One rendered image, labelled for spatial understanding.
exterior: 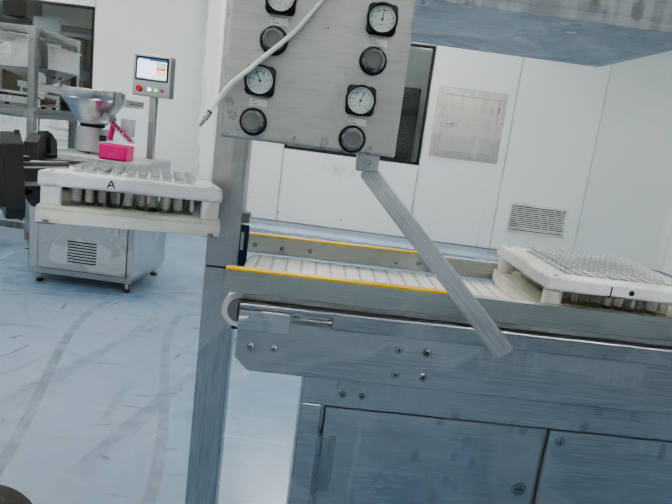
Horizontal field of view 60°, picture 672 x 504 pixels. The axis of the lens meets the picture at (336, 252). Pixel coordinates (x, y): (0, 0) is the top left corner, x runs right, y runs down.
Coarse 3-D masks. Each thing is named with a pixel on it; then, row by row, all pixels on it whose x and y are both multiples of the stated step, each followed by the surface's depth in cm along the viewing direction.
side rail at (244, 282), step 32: (224, 288) 80; (256, 288) 80; (288, 288) 80; (320, 288) 80; (352, 288) 80; (384, 288) 80; (512, 320) 82; (544, 320) 82; (576, 320) 82; (608, 320) 82; (640, 320) 82
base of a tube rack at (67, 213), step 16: (64, 192) 98; (48, 208) 79; (64, 208) 80; (80, 208) 80; (96, 208) 82; (112, 208) 84; (80, 224) 80; (96, 224) 81; (112, 224) 82; (128, 224) 82; (144, 224) 83; (160, 224) 83; (176, 224) 84; (192, 224) 85; (208, 224) 85
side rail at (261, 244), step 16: (256, 240) 106; (272, 240) 106; (288, 240) 106; (304, 256) 107; (320, 256) 107; (336, 256) 107; (352, 256) 107; (368, 256) 107; (384, 256) 107; (400, 256) 107; (416, 256) 107; (448, 256) 108; (464, 272) 108; (480, 272) 108
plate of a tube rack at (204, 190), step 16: (48, 176) 78; (64, 176) 79; (80, 176) 79; (96, 176) 80; (112, 176) 83; (160, 176) 98; (128, 192) 82; (144, 192) 82; (160, 192) 83; (176, 192) 83; (192, 192) 84; (208, 192) 85
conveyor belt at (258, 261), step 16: (256, 256) 105; (304, 272) 98; (320, 272) 99; (336, 272) 101; (352, 272) 102; (368, 272) 104; (384, 272) 105; (400, 272) 107; (480, 288) 102; (496, 288) 104; (224, 304) 82; (304, 304) 82; (320, 304) 82; (336, 304) 82; (448, 320) 83; (464, 320) 83; (592, 336) 84; (608, 336) 84; (624, 336) 84
